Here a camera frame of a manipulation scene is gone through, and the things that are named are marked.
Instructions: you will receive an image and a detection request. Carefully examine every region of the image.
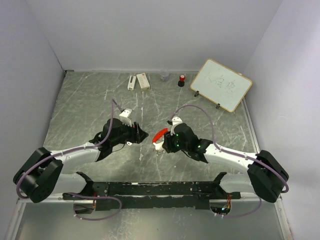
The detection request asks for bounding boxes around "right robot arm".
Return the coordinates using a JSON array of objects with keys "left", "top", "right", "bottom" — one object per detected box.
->
[{"left": 162, "top": 123, "right": 289, "bottom": 203}]

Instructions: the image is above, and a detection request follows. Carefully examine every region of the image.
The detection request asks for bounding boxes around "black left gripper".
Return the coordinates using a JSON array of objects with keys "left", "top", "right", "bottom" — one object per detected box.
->
[{"left": 111, "top": 119, "right": 149, "bottom": 147}]

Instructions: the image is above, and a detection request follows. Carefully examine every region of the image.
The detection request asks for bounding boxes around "yellow framed whiteboard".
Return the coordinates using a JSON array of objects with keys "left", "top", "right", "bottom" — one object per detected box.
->
[{"left": 190, "top": 58, "right": 253, "bottom": 113}]

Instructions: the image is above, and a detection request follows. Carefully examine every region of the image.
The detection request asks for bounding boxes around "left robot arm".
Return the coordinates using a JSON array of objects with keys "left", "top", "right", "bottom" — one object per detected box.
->
[{"left": 13, "top": 118, "right": 148, "bottom": 203}]

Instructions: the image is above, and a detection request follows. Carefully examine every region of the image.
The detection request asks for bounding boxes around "red black stamp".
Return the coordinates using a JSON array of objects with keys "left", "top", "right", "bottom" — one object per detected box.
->
[{"left": 178, "top": 74, "right": 186, "bottom": 87}]

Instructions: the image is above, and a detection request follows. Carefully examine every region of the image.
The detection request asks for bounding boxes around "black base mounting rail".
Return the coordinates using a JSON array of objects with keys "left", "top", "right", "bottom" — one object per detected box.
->
[{"left": 62, "top": 181, "right": 242, "bottom": 212}]

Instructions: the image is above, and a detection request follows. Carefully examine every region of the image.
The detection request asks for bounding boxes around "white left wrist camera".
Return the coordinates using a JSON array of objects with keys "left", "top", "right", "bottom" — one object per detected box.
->
[{"left": 119, "top": 108, "right": 133, "bottom": 127}]

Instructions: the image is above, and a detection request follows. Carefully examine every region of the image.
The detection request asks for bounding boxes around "white green staple box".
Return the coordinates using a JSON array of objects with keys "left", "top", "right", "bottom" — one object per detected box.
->
[{"left": 136, "top": 73, "right": 151, "bottom": 91}]

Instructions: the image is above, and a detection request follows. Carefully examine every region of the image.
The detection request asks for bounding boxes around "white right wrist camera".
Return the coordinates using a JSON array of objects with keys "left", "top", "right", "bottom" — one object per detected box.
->
[{"left": 167, "top": 116, "right": 183, "bottom": 135}]

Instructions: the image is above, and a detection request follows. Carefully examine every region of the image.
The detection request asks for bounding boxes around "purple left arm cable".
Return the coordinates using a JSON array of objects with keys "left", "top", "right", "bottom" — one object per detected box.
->
[{"left": 15, "top": 98, "right": 126, "bottom": 221}]

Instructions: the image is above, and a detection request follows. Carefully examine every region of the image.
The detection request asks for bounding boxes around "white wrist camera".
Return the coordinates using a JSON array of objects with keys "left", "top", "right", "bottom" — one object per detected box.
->
[
  {"left": 119, "top": 108, "right": 133, "bottom": 127},
  {"left": 167, "top": 116, "right": 183, "bottom": 135}
]

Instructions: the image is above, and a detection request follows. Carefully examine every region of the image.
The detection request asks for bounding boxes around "clear paperclip jar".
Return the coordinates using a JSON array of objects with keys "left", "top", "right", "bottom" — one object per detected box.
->
[{"left": 160, "top": 69, "right": 170, "bottom": 82}]

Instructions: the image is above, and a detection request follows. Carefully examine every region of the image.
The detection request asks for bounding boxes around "red handled metal key holder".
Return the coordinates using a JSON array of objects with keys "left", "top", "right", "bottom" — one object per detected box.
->
[{"left": 152, "top": 128, "right": 168, "bottom": 154}]

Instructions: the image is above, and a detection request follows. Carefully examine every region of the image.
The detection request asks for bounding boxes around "white stapler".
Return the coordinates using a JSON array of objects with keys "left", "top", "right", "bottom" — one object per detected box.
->
[{"left": 127, "top": 75, "right": 137, "bottom": 91}]

